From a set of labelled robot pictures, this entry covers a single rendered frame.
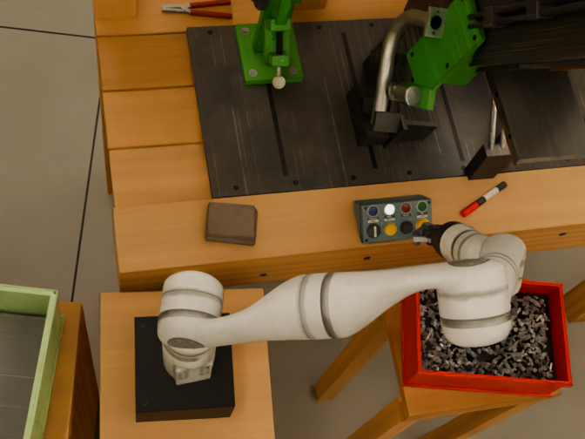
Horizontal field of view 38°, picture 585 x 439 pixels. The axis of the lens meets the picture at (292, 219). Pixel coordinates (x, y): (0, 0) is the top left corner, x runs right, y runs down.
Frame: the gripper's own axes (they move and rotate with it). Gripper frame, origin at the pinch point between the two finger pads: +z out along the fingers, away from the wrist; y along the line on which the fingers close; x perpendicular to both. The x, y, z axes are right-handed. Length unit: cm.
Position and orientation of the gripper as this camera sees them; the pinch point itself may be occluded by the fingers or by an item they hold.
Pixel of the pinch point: (428, 228)
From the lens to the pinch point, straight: 172.2
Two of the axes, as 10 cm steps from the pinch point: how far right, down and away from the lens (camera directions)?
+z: -2.3, -1.9, 9.5
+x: 0.5, 9.8, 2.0
